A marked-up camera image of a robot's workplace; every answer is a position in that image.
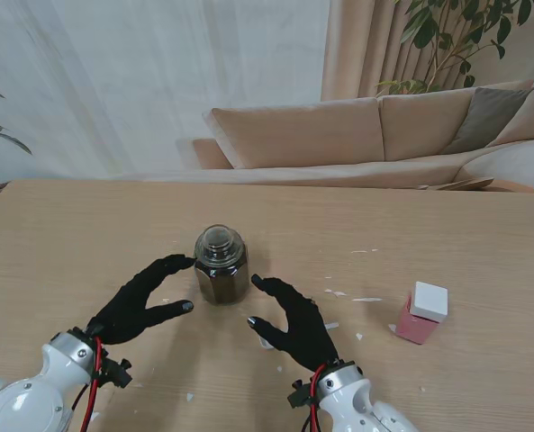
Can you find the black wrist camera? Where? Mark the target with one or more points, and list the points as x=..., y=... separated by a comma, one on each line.
x=118, y=373
x=299, y=396

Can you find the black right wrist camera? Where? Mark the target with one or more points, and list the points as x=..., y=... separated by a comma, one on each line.
x=299, y=396

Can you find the white plastic spoon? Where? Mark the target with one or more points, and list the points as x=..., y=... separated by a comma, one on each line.
x=265, y=343

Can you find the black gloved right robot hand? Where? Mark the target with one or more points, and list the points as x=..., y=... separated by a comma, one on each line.
x=305, y=324

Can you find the white blanket on sofa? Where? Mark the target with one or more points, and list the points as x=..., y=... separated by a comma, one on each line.
x=514, y=164

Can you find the beige pleated curtain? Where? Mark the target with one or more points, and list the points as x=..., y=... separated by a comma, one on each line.
x=361, y=49

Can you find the beige sofa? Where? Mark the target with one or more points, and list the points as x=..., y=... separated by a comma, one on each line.
x=302, y=135

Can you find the white sheer curtain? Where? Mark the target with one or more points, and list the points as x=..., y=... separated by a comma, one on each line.
x=136, y=81

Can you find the pink square coffee jar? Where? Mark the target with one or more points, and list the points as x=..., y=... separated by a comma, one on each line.
x=413, y=328

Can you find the white square jar lid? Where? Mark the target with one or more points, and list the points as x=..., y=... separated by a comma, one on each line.
x=430, y=300

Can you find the grey sofa cushion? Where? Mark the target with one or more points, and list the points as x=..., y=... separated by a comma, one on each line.
x=487, y=117

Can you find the glass jar of coffee beans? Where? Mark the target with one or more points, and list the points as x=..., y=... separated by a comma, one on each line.
x=223, y=283

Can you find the tall leafy green plant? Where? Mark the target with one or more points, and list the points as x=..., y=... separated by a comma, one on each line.
x=428, y=27

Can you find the clear glass jar lid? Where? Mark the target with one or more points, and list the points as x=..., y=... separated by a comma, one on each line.
x=217, y=240

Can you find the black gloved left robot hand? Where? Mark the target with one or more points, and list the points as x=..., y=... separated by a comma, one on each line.
x=131, y=306

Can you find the long white paper scrap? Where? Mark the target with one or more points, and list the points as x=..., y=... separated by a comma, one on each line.
x=366, y=299

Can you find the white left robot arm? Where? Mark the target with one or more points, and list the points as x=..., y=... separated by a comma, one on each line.
x=32, y=391

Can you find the wooden tray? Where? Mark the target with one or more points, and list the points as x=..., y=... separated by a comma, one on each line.
x=467, y=183

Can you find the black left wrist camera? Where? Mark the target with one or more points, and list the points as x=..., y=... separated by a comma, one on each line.
x=118, y=373

